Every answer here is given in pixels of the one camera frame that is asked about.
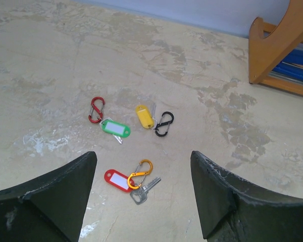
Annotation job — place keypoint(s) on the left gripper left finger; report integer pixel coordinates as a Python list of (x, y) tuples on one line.
[(50, 207)]

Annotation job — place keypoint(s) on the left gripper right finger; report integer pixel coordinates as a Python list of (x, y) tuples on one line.
[(231, 208)]

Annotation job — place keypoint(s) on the red tag key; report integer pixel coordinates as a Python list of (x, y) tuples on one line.
[(119, 181)]

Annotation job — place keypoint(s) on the orange carabiner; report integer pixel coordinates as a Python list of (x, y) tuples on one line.
[(137, 173)]

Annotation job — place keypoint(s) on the green tag key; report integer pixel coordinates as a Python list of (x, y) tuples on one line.
[(116, 129)]

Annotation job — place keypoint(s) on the yellow tag key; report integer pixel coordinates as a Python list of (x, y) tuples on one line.
[(146, 118)]

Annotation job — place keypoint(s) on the red carabiner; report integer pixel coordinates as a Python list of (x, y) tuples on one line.
[(99, 111)]

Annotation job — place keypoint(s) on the blue stapler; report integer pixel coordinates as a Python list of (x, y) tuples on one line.
[(290, 65)]

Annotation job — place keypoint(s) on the wooden shelf rack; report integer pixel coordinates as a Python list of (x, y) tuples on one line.
[(268, 45)]

